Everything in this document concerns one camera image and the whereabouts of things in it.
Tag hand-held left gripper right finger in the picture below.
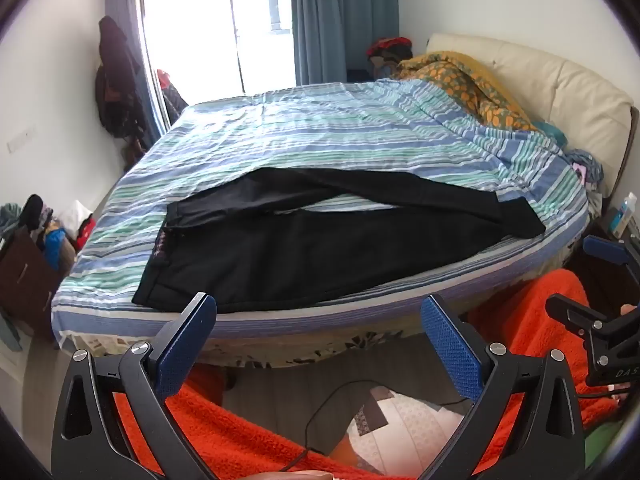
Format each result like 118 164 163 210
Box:
420 294 586 480

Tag green cloth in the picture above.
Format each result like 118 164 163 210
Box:
582 420 627 472

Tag white wall switch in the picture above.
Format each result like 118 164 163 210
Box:
7 130 39 154

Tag white and blue bottle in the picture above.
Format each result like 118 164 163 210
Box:
611 199 639 239

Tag dark hanging clothes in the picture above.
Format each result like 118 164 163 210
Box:
95 16 161 153

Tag white quilted cloth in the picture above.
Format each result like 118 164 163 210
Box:
345 385 472 477

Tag dark wooden nightstand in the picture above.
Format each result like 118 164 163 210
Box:
562 210 640 316

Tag red and black clothes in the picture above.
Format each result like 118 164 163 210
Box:
366 36 415 78

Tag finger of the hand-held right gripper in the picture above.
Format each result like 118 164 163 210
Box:
582 234 640 273
545 294 623 343

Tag teal cloth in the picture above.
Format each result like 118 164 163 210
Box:
530 120 568 148

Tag brown drawer cabinet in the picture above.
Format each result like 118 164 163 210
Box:
0 225 63 346

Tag red bag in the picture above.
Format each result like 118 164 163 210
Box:
76 215 97 252

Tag pile of colourful clothes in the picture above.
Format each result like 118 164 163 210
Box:
0 194 68 271

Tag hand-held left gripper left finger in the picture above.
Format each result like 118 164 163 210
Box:
52 292 217 480

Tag red and dark garment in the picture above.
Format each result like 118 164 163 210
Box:
156 69 189 126

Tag striped bed sheet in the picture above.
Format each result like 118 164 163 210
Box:
51 80 590 356

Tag black pants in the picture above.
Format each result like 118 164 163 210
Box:
132 166 547 313

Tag cream leather bed headboard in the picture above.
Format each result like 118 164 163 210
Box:
425 33 635 196

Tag grey blue clothes pile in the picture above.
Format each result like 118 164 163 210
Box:
565 149 606 192

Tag white plastic bag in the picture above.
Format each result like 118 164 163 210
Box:
60 200 94 241

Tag window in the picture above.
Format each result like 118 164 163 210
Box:
139 0 301 133

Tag yellow floral blanket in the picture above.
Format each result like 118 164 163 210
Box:
395 51 538 133

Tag red fleece blanket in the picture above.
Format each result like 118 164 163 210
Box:
112 269 623 480

